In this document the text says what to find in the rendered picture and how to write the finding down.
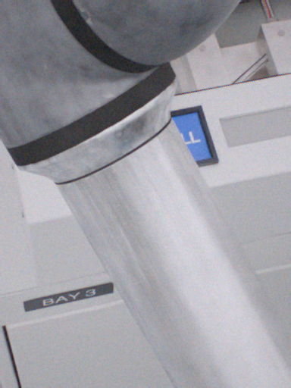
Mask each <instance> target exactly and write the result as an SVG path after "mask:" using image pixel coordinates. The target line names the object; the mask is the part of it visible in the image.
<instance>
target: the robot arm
mask: <svg viewBox="0 0 291 388"><path fill-rule="evenodd" d="M240 1H241V0H0V140H1V141H2V144H3V145H4V147H5V148H6V149H7V150H8V152H9V154H10V156H11V157H12V160H13V161H14V163H15V164H16V166H17V168H18V169H19V170H20V171H26V172H29V173H32V174H37V175H40V176H44V177H47V178H49V179H50V180H52V181H53V182H54V183H55V185H56V187H57V188H58V191H59V192H60V194H61V195H62V197H64V200H65V202H66V203H67V205H68V207H69V209H70V210H71V212H72V214H73V215H74V217H75V220H76V221H77V223H78V224H79V226H80V229H81V230H82V231H83V232H84V233H85V235H86V238H87V239H88V241H89V243H90V245H91V247H92V248H93V250H94V252H95V253H96V255H97V256H98V258H99V261H100V262H101V264H102V266H104V268H105V270H106V271H107V273H108V275H109V277H110V278H111V281H112V283H113V284H114V286H115V288H116V290H117V291H118V293H119V294H120V297H121V298H122V299H123V300H124V303H125V304H126V306H127V308H128V309H129V311H130V313H131V315H132V316H133V318H134V321H135V322H136V324H137V326H138V327H139V329H140V331H141V332H142V333H143V335H144V336H145V339H146V341H147V342H148V344H149V345H150V347H151V349H152V351H153V352H154V354H155V356H156V358H157V360H158V362H159V364H160V365H161V367H162V368H163V369H164V371H165V373H166V374H167V377H168V378H169V380H170V382H171V383H172V385H173V387H174V388H291V338H290V336H289V333H288V331H287V329H286V328H285V326H284V324H283V322H282V321H281V319H280V316H279V314H278V312H277V311H276V310H275V308H274V306H273V304H272V302H271V301H270V299H269V296H268V294H267V292H266V291H265V289H264V287H263V285H262V283H261V281H259V279H258V276H257V274H256V273H255V271H254V269H253V267H252V265H251V264H250V262H249V259H248V257H247V255H246V253H245V252H244V250H243V248H242V247H241V245H240V244H239V242H238V240H237V238H236V235H235V234H234V232H233V230H232V228H231V226H230V225H229V223H228V221H227V218H226V216H225V215H224V213H223V211H222V210H221V208H220V207H219V205H218V203H217V201H216V199H215V197H214V195H213V193H212V191H211V189H210V188H209V186H208V184H207V182H206V180H205V178H204V176H202V173H201V171H200V170H199V168H198V166H197V164H196V162H195V161H194V159H193V156H192V154H191V152H190V150H189V149H188V147H187V145H186V143H185V142H184V140H183V139H182V136H181V135H180V132H179V131H178V129H177V127H176V125H175V123H174V122H173V120H172V118H171V104H172V101H173V98H174V93H175V90H176V88H177V82H178V79H177V76H176V74H175V73H174V70H173V68H172V67H171V65H170V63H169V62H170V61H174V60H176V58H179V57H180V56H183V55H185V54H187V53H188V52H191V51H192V50H193V49H194V48H196V47H197V46H198V45H200V44H202V43H203V42H204V41H205V40H206V39H207V38H208V37H209V36H211V35H212V34H213V33H214V32H215V31H216V30H217V29H218V28H220V27H221V26H222V25H223V24H224V21H225V20H226V19H227V18H228V17H229V16H230V14H231V13H232V12H233V10H234V9H235V8H236V7H237V5H238V4H239V3H240Z"/></svg>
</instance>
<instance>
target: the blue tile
mask: <svg viewBox="0 0 291 388"><path fill-rule="evenodd" d="M172 120H173V122H174V123H175V125H176V127H177V129H178V131H179V132H180V135H181V136H182V139H183V140H184V142H185V143H186V145H187V147H188V149H189V150H190V152H191V154H192V156H193V159H194V161H201V160H205V159H209V158H211V153H210V151H209V148H208V144H207V141H206V138H205V133H204V130H203V128H202V126H201V124H200V121H199V116H198V114H197V113H192V114H185V115H180V116H176V117H172Z"/></svg>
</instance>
